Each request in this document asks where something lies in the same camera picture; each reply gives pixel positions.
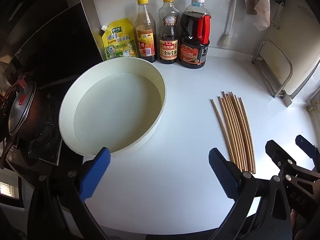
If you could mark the dark cooking pot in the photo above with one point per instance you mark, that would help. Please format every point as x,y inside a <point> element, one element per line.
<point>50,140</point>

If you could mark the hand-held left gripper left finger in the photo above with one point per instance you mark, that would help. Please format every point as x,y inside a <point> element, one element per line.
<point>96,172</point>

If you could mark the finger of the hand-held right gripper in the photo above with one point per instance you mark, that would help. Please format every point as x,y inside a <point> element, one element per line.
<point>308,148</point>
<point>273,151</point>

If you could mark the black range hood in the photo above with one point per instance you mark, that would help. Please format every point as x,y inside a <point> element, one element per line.
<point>50,30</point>

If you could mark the yellow seasoning pouch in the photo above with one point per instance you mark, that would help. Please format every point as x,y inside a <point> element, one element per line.
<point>120,42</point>

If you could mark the pile of wooden chopsticks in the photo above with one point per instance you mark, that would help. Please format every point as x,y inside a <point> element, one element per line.
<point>237,130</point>

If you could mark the yellow-capped soy sauce bottle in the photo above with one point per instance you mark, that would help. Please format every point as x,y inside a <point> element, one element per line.
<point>168,47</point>

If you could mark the dark pot with lid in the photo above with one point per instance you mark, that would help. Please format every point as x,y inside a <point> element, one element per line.
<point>30,112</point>

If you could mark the metal cutting board rack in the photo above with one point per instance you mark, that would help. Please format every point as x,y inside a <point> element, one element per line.
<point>291,68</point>

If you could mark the red-capped soy sauce jug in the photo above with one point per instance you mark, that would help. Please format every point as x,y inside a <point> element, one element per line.
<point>193,52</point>

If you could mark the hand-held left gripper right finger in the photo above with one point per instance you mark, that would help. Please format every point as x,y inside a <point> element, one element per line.
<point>222,170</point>

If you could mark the white round basin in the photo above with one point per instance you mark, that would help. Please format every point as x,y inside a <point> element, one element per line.
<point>112,105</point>

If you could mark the white dish brush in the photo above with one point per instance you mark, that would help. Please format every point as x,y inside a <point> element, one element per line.
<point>224,40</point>

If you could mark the hanging dish cloth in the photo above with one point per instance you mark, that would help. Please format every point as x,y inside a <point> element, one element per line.
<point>261,10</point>

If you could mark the yellow-capped vinegar bottle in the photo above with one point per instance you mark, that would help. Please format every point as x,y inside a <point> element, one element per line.
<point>145,42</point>

